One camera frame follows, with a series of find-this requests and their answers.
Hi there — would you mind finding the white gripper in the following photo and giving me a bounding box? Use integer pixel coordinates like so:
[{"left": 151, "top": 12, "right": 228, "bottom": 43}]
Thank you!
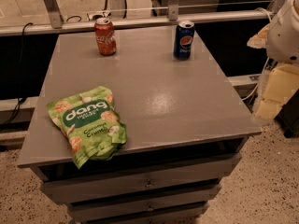
[{"left": 247, "top": 0, "right": 299, "bottom": 120}]

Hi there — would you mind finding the blue pepsi can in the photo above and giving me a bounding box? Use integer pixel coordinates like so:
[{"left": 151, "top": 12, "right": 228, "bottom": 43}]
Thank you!
[{"left": 173, "top": 21, "right": 194, "bottom": 60}]

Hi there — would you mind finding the red coca-cola can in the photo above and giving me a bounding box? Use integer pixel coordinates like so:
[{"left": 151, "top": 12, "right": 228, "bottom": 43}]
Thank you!
[{"left": 94, "top": 18, "right": 117, "bottom": 56}]

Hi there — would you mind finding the green rice chip bag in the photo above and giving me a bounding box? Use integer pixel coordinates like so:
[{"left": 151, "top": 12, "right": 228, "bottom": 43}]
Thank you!
[{"left": 47, "top": 86, "right": 127, "bottom": 169}]

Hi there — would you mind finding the grey drawer cabinet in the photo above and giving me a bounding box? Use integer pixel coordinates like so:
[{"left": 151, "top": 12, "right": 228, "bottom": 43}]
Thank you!
[{"left": 18, "top": 26, "right": 260, "bottom": 224}]

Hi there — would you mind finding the power strip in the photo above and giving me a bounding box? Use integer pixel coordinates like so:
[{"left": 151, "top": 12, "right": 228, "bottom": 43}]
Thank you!
[{"left": 87, "top": 12, "right": 111, "bottom": 21}]

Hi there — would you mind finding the white cable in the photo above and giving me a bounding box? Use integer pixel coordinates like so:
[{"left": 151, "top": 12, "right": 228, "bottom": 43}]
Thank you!
[{"left": 241, "top": 57, "right": 271, "bottom": 102}]

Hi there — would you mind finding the metal railing frame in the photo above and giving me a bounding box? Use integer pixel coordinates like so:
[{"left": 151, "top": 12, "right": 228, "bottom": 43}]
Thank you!
[{"left": 0, "top": 0, "right": 274, "bottom": 36}]

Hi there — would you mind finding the black cable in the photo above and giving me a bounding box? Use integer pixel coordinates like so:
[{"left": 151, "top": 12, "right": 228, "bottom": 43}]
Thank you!
[{"left": 0, "top": 21, "right": 34, "bottom": 127}]

